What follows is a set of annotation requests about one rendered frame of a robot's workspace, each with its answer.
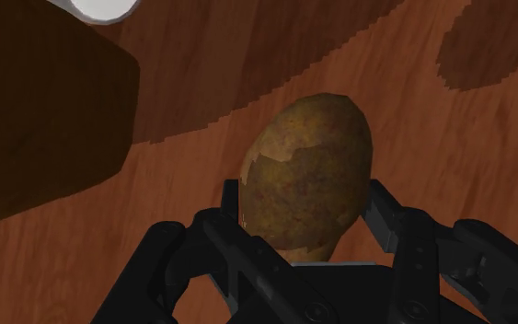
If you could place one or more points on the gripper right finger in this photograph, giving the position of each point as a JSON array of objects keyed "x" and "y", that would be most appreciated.
[{"x": 413, "y": 251}]

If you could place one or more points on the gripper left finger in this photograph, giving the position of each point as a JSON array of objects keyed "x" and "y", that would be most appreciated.
[{"x": 222, "y": 251}]

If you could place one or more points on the brown potato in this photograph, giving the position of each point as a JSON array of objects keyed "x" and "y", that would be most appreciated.
[{"x": 307, "y": 175}]

